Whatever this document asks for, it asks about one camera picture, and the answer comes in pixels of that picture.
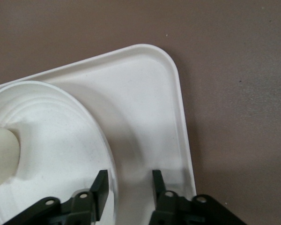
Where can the cream round plate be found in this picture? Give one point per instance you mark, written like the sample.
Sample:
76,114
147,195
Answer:
61,140

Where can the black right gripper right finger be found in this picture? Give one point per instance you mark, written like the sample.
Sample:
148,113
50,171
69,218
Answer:
159,187

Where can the brown table cover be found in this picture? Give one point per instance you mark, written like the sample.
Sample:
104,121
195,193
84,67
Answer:
236,70

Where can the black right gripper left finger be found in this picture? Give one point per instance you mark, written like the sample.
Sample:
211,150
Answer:
100,187

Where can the cream rectangular rabbit tray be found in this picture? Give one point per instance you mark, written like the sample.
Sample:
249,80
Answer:
140,98

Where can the white steamed bun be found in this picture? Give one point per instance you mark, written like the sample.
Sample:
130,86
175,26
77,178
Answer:
2,154

